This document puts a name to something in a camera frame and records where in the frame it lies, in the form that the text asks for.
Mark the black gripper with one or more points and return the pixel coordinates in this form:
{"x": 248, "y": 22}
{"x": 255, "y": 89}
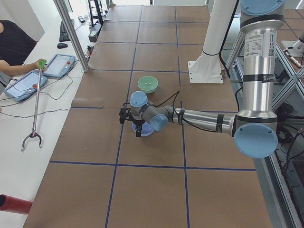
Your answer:
{"x": 137, "y": 123}

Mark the blue ceramic bowl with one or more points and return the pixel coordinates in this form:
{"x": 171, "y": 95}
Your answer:
{"x": 146, "y": 129}

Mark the silver reacher grabber tool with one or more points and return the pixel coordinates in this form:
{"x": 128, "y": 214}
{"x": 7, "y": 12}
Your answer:
{"x": 34, "y": 134}

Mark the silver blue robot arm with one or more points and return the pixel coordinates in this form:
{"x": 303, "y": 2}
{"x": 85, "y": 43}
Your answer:
{"x": 254, "y": 126}

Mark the green ceramic bowl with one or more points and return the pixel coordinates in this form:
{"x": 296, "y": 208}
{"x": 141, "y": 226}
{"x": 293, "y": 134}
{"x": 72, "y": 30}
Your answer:
{"x": 148, "y": 84}

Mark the person's hand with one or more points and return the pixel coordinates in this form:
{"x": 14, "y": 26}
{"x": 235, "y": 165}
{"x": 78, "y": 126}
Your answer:
{"x": 41, "y": 64}

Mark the far teach pendant tablet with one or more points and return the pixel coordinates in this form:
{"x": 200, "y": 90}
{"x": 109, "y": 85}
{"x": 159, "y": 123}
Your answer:
{"x": 59, "y": 65}

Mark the teach pendant tablet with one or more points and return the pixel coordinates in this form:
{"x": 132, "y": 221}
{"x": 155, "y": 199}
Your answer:
{"x": 59, "y": 65}
{"x": 24, "y": 88}

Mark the black computer mouse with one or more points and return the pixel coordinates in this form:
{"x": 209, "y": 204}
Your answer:
{"x": 62, "y": 45}

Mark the near teach pendant tablet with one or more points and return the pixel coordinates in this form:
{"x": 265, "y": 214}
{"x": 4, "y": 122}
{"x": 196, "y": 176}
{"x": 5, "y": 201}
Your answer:
{"x": 24, "y": 88}

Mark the black keyboard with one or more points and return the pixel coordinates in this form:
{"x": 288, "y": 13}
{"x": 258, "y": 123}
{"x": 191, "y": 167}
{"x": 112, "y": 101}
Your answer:
{"x": 63, "y": 34}

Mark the red cylinder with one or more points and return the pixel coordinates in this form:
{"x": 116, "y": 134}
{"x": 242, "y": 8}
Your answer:
{"x": 14, "y": 205}

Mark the person in black shirt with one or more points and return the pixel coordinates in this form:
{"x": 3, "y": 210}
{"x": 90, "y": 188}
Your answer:
{"x": 15, "y": 47}

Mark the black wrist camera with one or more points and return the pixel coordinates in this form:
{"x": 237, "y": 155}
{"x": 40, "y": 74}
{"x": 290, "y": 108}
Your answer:
{"x": 124, "y": 115}

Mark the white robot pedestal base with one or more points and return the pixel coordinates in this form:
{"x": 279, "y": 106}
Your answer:
{"x": 207, "y": 67}

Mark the aluminium frame post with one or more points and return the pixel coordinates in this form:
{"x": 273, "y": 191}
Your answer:
{"x": 63, "y": 11}

